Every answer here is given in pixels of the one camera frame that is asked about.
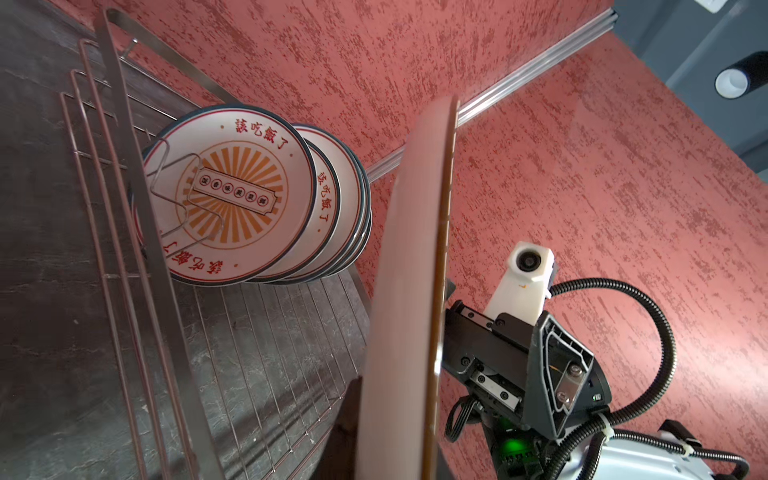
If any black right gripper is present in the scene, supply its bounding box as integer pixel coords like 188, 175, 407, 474
442, 301, 612, 440

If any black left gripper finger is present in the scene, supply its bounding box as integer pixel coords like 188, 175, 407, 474
311, 377, 363, 480

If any white blue striped plate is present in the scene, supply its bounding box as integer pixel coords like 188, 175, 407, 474
355, 96, 459, 479

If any white sunburst plate green rim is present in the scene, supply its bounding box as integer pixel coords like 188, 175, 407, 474
252, 140, 340, 282

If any white sunburst pattern plate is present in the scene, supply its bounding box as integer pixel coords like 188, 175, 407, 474
142, 104, 317, 287

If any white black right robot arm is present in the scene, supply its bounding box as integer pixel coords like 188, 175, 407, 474
442, 302, 749, 479

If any white rear sunburst plate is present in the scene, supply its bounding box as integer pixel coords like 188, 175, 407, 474
325, 149, 373, 276

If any white plate blue rim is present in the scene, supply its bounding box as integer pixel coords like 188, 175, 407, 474
281, 124, 364, 284

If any black ceiling spotlight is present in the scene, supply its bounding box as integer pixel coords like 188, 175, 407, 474
714, 51, 768, 100

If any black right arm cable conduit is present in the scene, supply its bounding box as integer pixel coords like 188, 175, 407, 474
443, 277, 751, 480

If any metal wire dish rack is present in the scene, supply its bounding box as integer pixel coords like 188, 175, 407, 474
60, 7, 370, 479

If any aluminium right corner post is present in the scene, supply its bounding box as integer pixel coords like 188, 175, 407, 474
364, 8, 619, 184

